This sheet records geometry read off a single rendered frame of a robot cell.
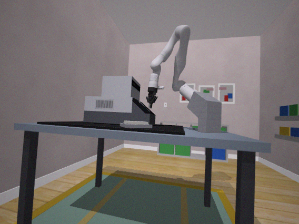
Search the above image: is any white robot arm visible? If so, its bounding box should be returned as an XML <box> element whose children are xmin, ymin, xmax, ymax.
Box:
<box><xmin>148</xmin><ymin>25</ymin><xmax>197</xmax><ymax>101</ymax></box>

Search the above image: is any white real-time pcr machine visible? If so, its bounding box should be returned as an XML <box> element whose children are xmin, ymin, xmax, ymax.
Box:
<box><xmin>83</xmin><ymin>76</ymin><xmax>155</xmax><ymax>125</ymax></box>

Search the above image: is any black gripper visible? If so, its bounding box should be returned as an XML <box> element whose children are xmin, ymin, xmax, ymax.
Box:
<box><xmin>146</xmin><ymin>87</ymin><xmax>158</xmax><ymax>108</ymax></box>

